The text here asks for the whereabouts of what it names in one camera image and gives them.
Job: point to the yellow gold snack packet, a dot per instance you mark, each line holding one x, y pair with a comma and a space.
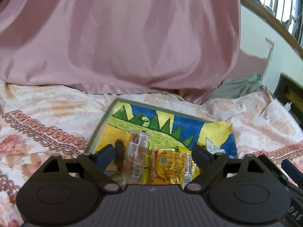
172, 166

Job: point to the pink satin curtain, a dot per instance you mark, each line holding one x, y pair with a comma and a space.
121, 46

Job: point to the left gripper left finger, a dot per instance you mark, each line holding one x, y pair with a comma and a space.
86, 173

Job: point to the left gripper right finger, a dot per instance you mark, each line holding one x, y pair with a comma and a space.
219, 168

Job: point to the wooden window frame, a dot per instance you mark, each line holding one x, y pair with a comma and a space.
262, 13

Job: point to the dark brown wrapped snack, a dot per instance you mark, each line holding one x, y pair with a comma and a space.
119, 154

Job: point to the dark wooden headboard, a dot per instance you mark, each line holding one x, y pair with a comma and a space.
289, 93

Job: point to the floral pink bedsheet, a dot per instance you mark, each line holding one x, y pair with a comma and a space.
37, 122

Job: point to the grey tray with colourful lining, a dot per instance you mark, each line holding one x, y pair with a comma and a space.
170, 129

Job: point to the clear biscuit packet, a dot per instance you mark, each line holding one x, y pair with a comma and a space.
137, 144

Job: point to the grey cloth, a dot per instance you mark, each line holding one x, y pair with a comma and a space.
236, 88

